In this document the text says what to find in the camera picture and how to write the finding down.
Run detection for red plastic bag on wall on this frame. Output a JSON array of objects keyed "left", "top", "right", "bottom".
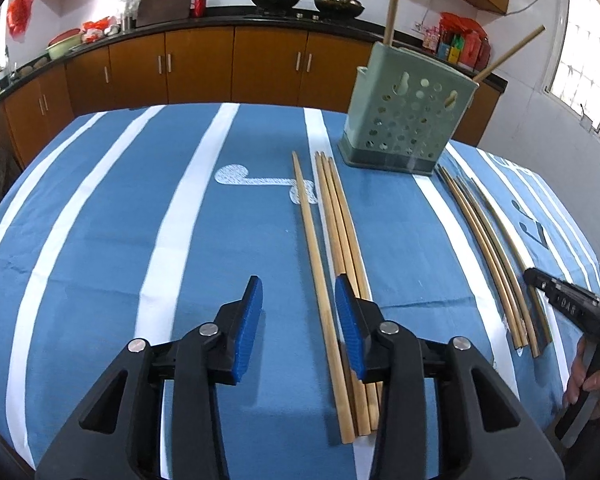
[{"left": 6, "top": 0, "right": 34, "bottom": 42}]

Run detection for dark red thermos flask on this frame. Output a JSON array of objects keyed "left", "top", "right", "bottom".
[{"left": 475, "top": 38, "right": 491, "bottom": 72}]

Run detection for red bag over thermoses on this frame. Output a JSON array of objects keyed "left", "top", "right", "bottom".
[{"left": 439, "top": 12, "right": 488, "bottom": 44}]

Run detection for wooden lower cabinets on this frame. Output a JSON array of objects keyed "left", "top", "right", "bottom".
[{"left": 0, "top": 26, "right": 504, "bottom": 201}]

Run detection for red bottle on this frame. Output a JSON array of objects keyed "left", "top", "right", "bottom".
[{"left": 192, "top": 0, "right": 207, "bottom": 18}]

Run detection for black lidded wok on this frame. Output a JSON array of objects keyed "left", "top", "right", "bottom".
[{"left": 313, "top": 0, "right": 365, "bottom": 21}]

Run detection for white wall cable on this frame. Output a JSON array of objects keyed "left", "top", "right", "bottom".
[{"left": 412, "top": 0, "right": 560, "bottom": 34}]

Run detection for green perforated utensil holder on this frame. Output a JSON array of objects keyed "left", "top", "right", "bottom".
[{"left": 339, "top": 42, "right": 479, "bottom": 176}]

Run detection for black countertop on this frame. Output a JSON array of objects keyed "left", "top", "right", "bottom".
[{"left": 0, "top": 5, "right": 510, "bottom": 116}]

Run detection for gas stove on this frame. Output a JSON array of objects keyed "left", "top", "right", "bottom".
[{"left": 248, "top": 8, "right": 353, "bottom": 23}]

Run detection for colourful boxes on counter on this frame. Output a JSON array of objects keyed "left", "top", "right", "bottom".
[{"left": 437, "top": 30, "right": 465, "bottom": 64}]

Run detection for right window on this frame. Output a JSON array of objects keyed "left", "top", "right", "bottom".
[{"left": 544, "top": 0, "right": 600, "bottom": 136}]

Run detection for dark wooden cutting board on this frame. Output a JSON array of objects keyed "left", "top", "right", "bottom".
[{"left": 136, "top": 0, "right": 192, "bottom": 28}]

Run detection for blue white striped tablecloth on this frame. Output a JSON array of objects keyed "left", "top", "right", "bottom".
[{"left": 0, "top": 104, "right": 600, "bottom": 479}]

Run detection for red plastic bag on counter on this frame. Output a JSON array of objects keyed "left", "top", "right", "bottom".
[{"left": 82, "top": 16, "right": 118, "bottom": 44}]

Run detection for green basin with red lid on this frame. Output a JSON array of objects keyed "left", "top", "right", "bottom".
[{"left": 46, "top": 28, "right": 83, "bottom": 61}]

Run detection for pink packaged item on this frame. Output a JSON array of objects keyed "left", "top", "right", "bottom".
[{"left": 422, "top": 26, "right": 440, "bottom": 53}]

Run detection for person's right hand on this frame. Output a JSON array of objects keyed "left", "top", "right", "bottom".
[{"left": 562, "top": 337, "right": 600, "bottom": 420}]

